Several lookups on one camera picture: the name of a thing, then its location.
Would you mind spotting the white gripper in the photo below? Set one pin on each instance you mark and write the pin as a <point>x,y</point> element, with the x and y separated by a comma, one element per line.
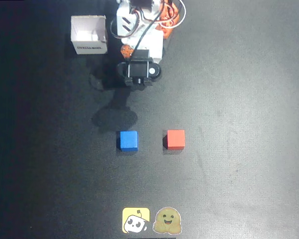
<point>155,49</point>

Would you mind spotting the red cube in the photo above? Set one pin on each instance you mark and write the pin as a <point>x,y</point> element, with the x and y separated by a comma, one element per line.
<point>175,139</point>

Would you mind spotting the orange and white robot arm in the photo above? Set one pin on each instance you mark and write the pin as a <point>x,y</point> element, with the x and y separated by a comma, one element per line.
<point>125,15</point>

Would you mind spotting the blue cube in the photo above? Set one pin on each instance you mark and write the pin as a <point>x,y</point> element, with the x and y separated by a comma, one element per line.
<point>128,140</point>

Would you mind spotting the black gripper-mounted webcam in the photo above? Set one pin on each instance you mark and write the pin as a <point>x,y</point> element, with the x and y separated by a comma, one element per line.
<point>138,71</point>

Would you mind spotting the white open cardboard box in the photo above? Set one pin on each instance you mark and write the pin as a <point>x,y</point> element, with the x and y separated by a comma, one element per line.
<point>89,47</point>

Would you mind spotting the yellow robot face sticker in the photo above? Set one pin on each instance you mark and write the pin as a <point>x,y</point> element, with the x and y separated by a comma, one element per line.
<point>135,220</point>

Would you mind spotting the hugging face emoji sticker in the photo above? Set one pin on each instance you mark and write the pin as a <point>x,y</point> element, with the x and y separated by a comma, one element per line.
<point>167,221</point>

